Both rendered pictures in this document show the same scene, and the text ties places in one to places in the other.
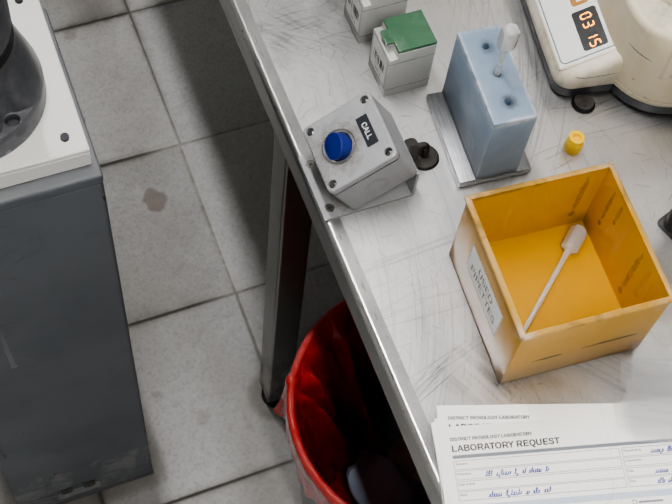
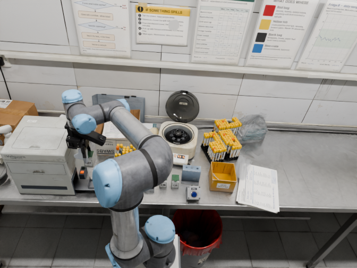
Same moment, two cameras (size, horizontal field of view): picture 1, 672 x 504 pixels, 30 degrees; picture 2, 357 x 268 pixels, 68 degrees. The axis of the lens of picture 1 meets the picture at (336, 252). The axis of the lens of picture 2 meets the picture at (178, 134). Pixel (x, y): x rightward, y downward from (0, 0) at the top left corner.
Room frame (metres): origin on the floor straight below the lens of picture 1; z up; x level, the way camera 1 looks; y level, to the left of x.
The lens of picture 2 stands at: (0.37, 0.83, 2.06)
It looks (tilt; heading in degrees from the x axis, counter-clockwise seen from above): 41 degrees down; 293
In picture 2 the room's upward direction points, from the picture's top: 7 degrees clockwise
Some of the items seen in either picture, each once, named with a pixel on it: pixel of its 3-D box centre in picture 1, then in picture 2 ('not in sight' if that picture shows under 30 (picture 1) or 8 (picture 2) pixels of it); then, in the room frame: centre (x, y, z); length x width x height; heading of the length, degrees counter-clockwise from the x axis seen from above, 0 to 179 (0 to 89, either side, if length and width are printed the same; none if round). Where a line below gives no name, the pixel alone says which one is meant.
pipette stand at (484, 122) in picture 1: (486, 106); (190, 174); (0.67, -0.11, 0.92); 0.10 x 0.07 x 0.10; 24
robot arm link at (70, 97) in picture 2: not in sight; (73, 105); (1.09, 0.22, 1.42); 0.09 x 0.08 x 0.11; 150
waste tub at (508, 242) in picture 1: (554, 274); (221, 177); (0.51, -0.18, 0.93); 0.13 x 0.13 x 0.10; 25
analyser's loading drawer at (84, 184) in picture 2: not in sight; (89, 183); (1.09, 0.22, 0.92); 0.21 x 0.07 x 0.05; 29
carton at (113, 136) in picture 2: not in sight; (119, 131); (1.19, -0.17, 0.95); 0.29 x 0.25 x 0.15; 119
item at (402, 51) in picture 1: (402, 53); (175, 181); (0.72, -0.03, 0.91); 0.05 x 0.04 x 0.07; 119
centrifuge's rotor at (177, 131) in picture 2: not in sight; (177, 136); (0.85, -0.31, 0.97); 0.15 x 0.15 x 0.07
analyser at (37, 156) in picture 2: not in sight; (52, 155); (1.31, 0.24, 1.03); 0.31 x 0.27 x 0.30; 29
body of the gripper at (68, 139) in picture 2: not in sight; (78, 134); (1.10, 0.22, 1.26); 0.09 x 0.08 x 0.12; 28
